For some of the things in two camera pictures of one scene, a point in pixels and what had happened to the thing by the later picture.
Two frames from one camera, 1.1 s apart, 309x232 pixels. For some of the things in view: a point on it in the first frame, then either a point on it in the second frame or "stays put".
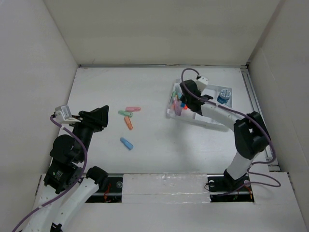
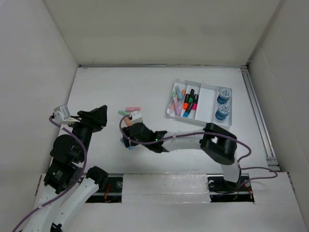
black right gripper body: x=184 y=100 → x=127 y=133
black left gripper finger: x=101 y=114 stays put
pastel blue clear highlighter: x=178 y=90 stays put
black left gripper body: x=86 y=127 stays put
